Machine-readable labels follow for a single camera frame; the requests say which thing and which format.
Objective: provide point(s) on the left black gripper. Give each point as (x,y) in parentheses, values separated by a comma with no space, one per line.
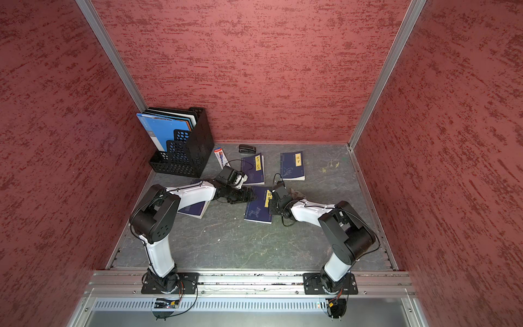
(243,198)

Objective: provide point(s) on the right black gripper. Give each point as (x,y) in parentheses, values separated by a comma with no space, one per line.
(274,201)

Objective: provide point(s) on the grey striped wiping cloth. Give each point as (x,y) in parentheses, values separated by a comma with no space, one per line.
(296,195)

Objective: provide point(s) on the navy book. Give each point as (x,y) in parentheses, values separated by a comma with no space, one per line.
(292,166)
(258,210)
(196,210)
(253,167)

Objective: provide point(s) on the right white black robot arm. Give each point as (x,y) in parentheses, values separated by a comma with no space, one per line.
(348,235)

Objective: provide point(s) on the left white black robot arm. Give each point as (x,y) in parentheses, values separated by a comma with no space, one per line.
(153,221)

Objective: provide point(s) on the pencil box white blue red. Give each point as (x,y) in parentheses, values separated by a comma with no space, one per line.
(221,157)

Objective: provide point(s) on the black mesh file organizer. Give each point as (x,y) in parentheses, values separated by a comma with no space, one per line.
(188,153)

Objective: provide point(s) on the dark folders in organizer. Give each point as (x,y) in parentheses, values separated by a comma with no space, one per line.
(191,116)

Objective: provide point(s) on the blue folder in organizer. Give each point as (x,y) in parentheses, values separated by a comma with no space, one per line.
(161,129)

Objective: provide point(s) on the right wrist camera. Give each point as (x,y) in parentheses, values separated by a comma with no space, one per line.
(280,190)

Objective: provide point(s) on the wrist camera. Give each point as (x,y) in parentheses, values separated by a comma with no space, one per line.
(280,190)
(231,177)

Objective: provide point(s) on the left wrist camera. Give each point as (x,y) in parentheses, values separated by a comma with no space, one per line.
(231,177)

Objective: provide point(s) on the aluminium mounting rail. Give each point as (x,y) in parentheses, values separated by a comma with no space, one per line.
(265,284)

